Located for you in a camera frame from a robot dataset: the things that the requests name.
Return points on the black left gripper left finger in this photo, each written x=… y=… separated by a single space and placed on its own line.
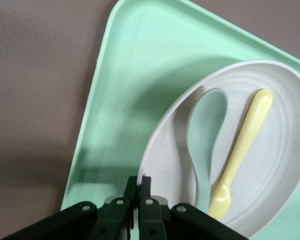
x=110 y=220

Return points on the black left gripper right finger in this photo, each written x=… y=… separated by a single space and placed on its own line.
x=152 y=220

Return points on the yellow plastic fork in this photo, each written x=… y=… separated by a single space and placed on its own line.
x=242 y=145

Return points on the beige round speckled plate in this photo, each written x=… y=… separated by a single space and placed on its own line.
x=270 y=162

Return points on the pale green plastic spoon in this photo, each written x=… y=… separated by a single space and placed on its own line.
x=205 y=125

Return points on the brown table cover mat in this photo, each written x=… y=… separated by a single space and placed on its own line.
x=40 y=87

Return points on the mint green rectangular tray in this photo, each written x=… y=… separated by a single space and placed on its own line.
x=145 y=62

